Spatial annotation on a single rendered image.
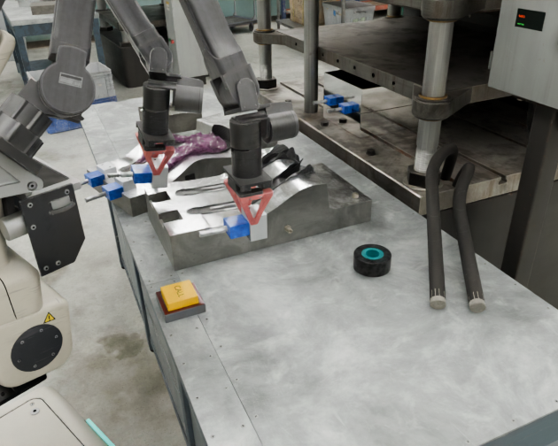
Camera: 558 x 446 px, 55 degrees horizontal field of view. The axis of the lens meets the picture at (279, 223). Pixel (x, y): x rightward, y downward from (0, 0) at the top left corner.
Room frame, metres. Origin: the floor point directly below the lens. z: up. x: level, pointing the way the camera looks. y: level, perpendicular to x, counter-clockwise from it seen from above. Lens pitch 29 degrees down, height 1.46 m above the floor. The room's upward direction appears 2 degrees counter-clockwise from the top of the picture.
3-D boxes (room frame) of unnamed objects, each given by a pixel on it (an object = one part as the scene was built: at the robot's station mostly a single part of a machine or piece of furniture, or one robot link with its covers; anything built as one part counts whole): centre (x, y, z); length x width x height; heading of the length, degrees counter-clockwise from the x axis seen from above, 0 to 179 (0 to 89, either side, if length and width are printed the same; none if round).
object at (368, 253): (0.97, -0.20, 0.82); 0.08 x 0.08 x 0.04
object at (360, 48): (2.07, -0.53, 0.96); 1.29 x 0.83 x 0.18; 23
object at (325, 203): (1.19, 0.05, 0.87); 0.50 x 0.26 x 0.14; 113
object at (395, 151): (2.08, -0.52, 0.76); 1.30 x 0.84 x 0.07; 23
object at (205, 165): (1.48, 0.27, 0.86); 0.50 x 0.26 x 0.11; 131
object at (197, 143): (1.48, 0.27, 0.90); 0.26 x 0.18 x 0.08; 131
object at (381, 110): (2.01, -0.47, 0.87); 0.50 x 0.27 x 0.17; 113
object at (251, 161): (0.94, 0.06, 1.06); 0.10 x 0.07 x 0.07; 24
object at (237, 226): (0.92, 0.09, 0.94); 0.13 x 0.05 x 0.05; 113
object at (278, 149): (1.19, 0.07, 0.92); 0.35 x 0.16 x 0.09; 113
